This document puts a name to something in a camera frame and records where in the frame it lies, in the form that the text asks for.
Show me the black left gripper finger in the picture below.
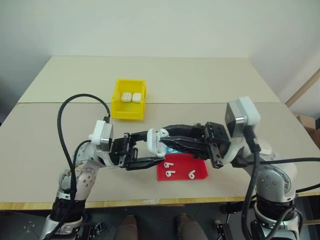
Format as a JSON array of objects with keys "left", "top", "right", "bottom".
[
  {"left": 124, "top": 156, "right": 166, "bottom": 171},
  {"left": 128, "top": 130, "right": 151, "bottom": 146}
]

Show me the red plastic tray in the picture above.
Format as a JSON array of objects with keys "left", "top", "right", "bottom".
[{"left": 156, "top": 153, "right": 209, "bottom": 182}]

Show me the yellow plastic bin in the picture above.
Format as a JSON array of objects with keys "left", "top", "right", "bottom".
[{"left": 110, "top": 78, "right": 148, "bottom": 121}]

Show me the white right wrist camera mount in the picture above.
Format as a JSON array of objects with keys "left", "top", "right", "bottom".
[{"left": 219, "top": 96, "right": 261, "bottom": 165}]

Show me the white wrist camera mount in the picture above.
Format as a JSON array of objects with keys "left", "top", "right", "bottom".
[
  {"left": 88, "top": 119, "right": 115, "bottom": 153},
  {"left": 219, "top": 96, "right": 261, "bottom": 165}
]

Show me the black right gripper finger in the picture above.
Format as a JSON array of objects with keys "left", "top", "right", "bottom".
[
  {"left": 159, "top": 135, "right": 211, "bottom": 161},
  {"left": 162, "top": 124, "right": 206, "bottom": 137}
]

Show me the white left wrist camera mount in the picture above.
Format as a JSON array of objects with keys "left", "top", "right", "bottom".
[{"left": 88, "top": 119, "right": 115, "bottom": 153}]

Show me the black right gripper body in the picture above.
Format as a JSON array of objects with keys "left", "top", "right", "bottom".
[{"left": 192, "top": 121, "right": 230, "bottom": 169}]

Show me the teal plastic tray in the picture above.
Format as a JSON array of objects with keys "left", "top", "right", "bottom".
[{"left": 164, "top": 146, "right": 182, "bottom": 155}]

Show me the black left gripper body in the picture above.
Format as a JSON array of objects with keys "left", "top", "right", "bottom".
[{"left": 109, "top": 133, "right": 140, "bottom": 168}]

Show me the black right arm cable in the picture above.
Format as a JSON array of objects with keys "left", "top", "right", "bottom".
[{"left": 239, "top": 124, "right": 262, "bottom": 240}]

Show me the wooden beam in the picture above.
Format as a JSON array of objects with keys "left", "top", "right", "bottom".
[{"left": 284, "top": 68, "right": 320, "bottom": 107}]

